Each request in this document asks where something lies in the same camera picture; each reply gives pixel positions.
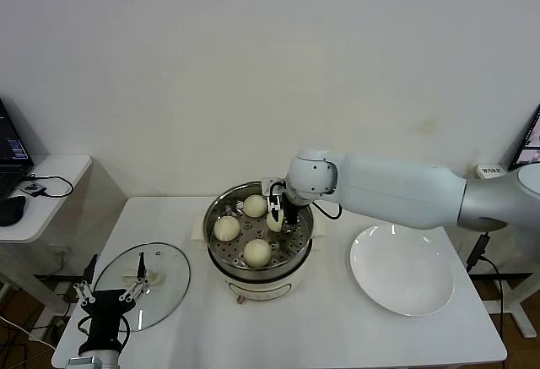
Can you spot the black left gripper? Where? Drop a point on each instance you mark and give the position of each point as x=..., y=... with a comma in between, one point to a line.
x=105, y=307

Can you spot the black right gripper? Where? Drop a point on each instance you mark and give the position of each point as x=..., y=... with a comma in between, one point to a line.
x=290, y=208

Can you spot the white steamed baozi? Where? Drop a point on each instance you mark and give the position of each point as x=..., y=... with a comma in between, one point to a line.
x=258, y=253
x=227, y=229
x=255, y=206
x=274, y=224

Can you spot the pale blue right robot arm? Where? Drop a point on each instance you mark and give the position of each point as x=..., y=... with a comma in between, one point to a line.
x=401, y=191

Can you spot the perforated steel steamer basket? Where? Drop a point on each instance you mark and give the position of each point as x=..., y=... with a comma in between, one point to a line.
x=295, y=242

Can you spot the white electric cooker pot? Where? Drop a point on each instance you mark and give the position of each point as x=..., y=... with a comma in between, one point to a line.
x=257, y=291

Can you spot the small black labelled device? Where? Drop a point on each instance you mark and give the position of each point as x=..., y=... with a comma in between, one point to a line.
x=33, y=189

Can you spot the white side table with mouse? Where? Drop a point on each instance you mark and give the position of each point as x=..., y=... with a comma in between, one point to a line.
x=63, y=166

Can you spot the white round plate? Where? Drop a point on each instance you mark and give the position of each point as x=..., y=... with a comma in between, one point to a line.
x=401, y=272

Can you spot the black laptop with dark screen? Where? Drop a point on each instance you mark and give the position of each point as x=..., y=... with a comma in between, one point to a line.
x=10, y=149

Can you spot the white printed label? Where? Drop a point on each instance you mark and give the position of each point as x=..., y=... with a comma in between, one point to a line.
x=491, y=171

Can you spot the white side table with label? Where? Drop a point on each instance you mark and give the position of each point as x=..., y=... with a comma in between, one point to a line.
x=529, y=251

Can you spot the black laptop with bright screen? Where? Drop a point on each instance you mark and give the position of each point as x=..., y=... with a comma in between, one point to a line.
x=530, y=141

